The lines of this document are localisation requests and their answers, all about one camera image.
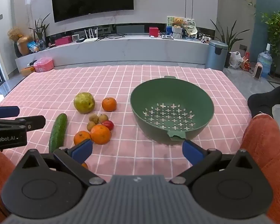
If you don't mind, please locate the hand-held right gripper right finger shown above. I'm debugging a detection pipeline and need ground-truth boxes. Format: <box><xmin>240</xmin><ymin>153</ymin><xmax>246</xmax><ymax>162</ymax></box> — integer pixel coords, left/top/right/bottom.
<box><xmin>170</xmin><ymin>139</ymin><xmax>264</xmax><ymax>187</ymax></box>

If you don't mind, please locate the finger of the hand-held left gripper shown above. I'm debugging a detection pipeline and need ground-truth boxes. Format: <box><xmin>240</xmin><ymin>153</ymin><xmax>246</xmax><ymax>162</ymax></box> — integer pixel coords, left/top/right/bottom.
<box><xmin>13</xmin><ymin>115</ymin><xmax>46</xmax><ymax>131</ymax></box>
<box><xmin>0</xmin><ymin>106</ymin><xmax>20</xmax><ymax>119</ymax></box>

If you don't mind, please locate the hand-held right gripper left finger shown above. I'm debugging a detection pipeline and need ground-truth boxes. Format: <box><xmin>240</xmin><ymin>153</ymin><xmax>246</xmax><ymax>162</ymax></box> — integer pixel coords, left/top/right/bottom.
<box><xmin>13</xmin><ymin>139</ymin><xmax>106</xmax><ymax>187</ymax></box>

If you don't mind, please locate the large orange tangerine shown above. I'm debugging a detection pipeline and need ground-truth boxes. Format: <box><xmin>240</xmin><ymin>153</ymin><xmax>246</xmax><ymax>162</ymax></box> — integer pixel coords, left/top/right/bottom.
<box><xmin>90</xmin><ymin>124</ymin><xmax>112</xmax><ymax>145</ymax></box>

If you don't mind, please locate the green cucumber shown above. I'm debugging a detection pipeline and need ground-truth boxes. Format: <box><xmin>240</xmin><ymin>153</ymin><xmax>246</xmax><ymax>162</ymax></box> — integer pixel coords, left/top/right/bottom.
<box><xmin>49</xmin><ymin>113</ymin><xmax>68</xmax><ymax>154</ymax></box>

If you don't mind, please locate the small red tomato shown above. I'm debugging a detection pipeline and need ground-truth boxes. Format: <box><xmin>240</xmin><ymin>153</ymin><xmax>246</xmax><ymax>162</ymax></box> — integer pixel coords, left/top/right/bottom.
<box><xmin>102</xmin><ymin>120</ymin><xmax>114</xmax><ymax>131</ymax></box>

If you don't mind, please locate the green colander bowl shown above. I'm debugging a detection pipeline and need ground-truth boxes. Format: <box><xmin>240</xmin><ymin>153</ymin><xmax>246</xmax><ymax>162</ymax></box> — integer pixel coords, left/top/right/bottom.
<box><xmin>130</xmin><ymin>76</ymin><xmax>215</xmax><ymax>146</ymax></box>

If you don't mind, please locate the green pear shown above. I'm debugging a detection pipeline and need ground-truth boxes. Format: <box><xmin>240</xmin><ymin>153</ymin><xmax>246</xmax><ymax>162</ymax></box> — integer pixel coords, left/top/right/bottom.
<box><xmin>74</xmin><ymin>92</ymin><xmax>96</xmax><ymax>114</ymax></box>

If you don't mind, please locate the person's left leg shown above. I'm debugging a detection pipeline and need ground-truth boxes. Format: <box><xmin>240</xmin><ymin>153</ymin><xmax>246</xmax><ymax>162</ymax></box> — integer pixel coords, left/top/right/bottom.
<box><xmin>0</xmin><ymin>149</ymin><xmax>17</xmax><ymax>218</ymax></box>

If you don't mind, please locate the person's leg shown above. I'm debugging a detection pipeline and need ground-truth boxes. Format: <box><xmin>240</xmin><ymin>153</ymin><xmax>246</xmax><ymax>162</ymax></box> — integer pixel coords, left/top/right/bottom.
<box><xmin>240</xmin><ymin>113</ymin><xmax>280</xmax><ymax>224</ymax></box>
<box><xmin>0</xmin><ymin>149</ymin><xmax>17</xmax><ymax>218</ymax></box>

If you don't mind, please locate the pink checked tablecloth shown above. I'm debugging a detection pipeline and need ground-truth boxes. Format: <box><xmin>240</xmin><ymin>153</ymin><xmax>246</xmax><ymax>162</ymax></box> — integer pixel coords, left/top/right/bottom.
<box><xmin>0</xmin><ymin>65</ymin><xmax>253</xmax><ymax>177</ymax></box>

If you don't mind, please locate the yellow box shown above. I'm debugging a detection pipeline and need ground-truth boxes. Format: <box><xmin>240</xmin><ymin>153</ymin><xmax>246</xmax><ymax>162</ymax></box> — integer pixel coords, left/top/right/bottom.
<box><xmin>21</xmin><ymin>66</ymin><xmax>35</xmax><ymax>76</ymax></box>

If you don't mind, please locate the pink storage box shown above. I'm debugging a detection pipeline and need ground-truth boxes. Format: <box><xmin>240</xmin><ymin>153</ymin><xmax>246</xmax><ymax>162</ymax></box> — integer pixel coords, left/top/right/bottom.
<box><xmin>33</xmin><ymin>57</ymin><xmax>54</xmax><ymax>73</ymax></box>

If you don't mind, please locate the gold vase with dried flowers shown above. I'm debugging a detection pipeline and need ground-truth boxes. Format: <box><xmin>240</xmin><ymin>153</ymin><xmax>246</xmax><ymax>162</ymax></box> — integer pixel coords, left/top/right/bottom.
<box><xmin>7</xmin><ymin>27</ymin><xmax>33</xmax><ymax>57</ymax></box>

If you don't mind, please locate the blue snack bag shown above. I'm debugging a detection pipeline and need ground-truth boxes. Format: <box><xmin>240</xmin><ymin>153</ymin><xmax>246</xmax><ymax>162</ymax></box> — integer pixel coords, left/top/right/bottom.
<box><xmin>27</xmin><ymin>41</ymin><xmax>40</xmax><ymax>53</ymax></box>

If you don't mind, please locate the person's right leg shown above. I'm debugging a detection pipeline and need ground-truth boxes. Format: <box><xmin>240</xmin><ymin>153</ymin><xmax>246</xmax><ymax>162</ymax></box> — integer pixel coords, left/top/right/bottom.
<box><xmin>240</xmin><ymin>113</ymin><xmax>280</xmax><ymax>224</ymax></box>

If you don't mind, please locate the potted plant in glass vase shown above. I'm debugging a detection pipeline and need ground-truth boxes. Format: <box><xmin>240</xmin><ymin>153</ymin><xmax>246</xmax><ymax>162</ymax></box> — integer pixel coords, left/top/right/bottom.
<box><xmin>29</xmin><ymin>13</ymin><xmax>51</xmax><ymax>51</ymax></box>

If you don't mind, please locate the pink flat box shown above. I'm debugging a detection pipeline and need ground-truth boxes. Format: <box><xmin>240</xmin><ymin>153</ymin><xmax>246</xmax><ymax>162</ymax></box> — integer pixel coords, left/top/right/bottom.
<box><xmin>54</xmin><ymin>36</ymin><xmax>72</xmax><ymax>46</ymax></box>

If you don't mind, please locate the black sock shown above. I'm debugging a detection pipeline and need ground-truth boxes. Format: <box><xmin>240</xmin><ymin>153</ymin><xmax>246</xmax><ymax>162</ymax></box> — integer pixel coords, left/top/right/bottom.
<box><xmin>247</xmin><ymin>86</ymin><xmax>280</xmax><ymax>119</ymax></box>

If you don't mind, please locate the blue-grey trash can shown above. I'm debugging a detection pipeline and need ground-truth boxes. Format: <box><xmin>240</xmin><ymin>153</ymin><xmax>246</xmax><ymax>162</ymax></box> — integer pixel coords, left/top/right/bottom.
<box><xmin>205</xmin><ymin>40</ymin><xmax>229</xmax><ymax>72</ymax></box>

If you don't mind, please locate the white plastic bag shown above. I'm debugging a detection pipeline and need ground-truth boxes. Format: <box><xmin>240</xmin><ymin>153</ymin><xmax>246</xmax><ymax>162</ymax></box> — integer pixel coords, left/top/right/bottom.
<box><xmin>229</xmin><ymin>51</ymin><xmax>243</xmax><ymax>69</ymax></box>

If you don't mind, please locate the white router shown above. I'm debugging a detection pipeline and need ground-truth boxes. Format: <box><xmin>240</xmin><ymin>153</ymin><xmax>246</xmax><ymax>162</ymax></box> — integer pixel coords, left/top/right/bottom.
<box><xmin>83</xmin><ymin>28</ymin><xmax>99</xmax><ymax>43</ymax></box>

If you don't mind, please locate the red gift bag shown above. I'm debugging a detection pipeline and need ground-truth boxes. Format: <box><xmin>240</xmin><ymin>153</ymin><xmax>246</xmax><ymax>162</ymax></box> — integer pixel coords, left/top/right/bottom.
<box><xmin>240</xmin><ymin>52</ymin><xmax>251</xmax><ymax>72</ymax></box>

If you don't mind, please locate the small white heater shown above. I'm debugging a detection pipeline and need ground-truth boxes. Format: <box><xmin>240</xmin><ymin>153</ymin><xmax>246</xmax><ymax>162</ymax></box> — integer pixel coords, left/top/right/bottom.
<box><xmin>253</xmin><ymin>62</ymin><xmax>264</xmax><ymax>79</ymax></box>

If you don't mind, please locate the grey marble media console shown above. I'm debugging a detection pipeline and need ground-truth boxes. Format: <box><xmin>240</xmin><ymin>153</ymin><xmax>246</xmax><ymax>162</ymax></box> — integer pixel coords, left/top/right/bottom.
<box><xmin>15</xmin><ymin>35</ymin><xmax>211</xmax><ymax>70</ymax></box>

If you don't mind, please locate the row of small figurines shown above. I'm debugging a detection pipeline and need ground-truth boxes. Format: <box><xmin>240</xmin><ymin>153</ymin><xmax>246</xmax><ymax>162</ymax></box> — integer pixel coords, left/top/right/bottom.
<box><xmin>198</xmin><ymin>34</ymin><xmax>212</xmax><ymax>44</ymax></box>

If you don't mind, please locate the blue water jug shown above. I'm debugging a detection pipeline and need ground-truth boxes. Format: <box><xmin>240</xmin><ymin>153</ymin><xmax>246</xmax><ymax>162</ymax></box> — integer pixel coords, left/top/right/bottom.
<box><xmin>257</xmin><ymin>43</ymin><xmax>273</xmax><ymax>79</ymax></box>

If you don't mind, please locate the long-leaf potted plant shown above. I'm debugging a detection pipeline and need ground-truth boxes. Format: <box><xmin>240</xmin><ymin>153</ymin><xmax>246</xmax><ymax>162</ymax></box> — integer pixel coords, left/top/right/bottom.
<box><xmin>210</xmin><ymin>20</ymin><xmax>244</xmax><ymax>52</ymax></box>

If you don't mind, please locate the patterned sun hat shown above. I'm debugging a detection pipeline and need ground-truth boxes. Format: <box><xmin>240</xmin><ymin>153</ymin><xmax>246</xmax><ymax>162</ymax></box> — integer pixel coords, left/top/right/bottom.
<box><xmin>184</xmin><ymin>26</ymin><xmax>198</xmax><ymax>38</ymax></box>

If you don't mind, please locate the teddy bear bouquet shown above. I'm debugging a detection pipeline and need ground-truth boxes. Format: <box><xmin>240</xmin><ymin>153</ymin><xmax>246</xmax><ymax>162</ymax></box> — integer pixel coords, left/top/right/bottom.
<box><xmin>172</xmin><ymin>17</ymin><xmax>184</xmax><ymax>39</ymax></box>

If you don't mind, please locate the black curved television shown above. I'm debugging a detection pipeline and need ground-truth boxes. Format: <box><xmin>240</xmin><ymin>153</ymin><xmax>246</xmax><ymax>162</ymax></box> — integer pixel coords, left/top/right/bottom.
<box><xmin>51</xmin><ymin>0</ymin><xmax>134</xmax><ymax>23</ymax></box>

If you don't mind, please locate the trailing pothos plant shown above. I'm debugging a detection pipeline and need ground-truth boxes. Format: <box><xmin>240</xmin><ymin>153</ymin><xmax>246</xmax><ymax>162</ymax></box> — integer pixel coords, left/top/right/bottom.
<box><xmin>260</xmin><ymin>10</ymin><xmax>280</xmax><ymax>55</ymax></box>

